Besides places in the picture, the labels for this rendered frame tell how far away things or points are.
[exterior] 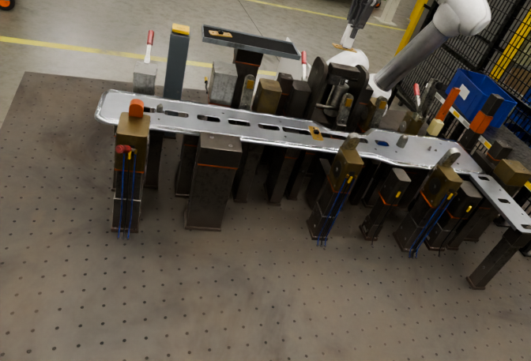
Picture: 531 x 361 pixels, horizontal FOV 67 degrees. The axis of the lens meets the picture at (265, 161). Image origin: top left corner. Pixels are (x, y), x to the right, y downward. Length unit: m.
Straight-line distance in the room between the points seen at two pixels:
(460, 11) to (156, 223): 1.35
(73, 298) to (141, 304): 0.17
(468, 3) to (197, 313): 1.43
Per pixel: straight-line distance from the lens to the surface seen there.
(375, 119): 1.63
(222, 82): 1.38
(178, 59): 1.55
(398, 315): 1.38
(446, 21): 1.80
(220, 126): 1.28
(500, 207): 1.53
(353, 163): 1.24
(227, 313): 1.17
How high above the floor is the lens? 1.66
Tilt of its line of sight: 34 degrees down
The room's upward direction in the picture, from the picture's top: 18 degrees clockwise
